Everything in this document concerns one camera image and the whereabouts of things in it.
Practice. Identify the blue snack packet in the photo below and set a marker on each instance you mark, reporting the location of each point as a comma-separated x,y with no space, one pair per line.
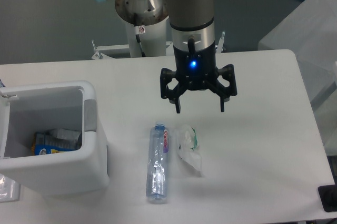
44,144

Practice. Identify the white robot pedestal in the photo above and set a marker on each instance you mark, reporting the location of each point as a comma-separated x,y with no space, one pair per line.
145,23

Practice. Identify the clear plastic water bottle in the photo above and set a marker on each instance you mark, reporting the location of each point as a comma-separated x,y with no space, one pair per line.
157,166

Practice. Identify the clear plastic bag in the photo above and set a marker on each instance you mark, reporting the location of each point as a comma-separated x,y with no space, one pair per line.
9,190

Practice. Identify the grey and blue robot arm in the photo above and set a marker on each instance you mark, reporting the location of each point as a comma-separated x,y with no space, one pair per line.
192,24

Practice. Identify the clear plastic wrapper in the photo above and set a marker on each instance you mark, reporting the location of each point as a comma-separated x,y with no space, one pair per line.
187,148

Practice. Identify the black device at table edge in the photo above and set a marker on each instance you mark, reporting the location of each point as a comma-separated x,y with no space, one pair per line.
327,195

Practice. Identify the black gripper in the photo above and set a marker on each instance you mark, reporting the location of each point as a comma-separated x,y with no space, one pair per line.
195,63

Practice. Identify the white plastic trash can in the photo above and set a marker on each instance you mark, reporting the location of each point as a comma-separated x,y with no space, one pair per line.
30,109

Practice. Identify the white side table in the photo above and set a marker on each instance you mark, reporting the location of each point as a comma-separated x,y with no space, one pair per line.
310,33

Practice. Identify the white pedestal base frame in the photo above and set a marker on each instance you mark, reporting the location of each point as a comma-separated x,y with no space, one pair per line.
123,51

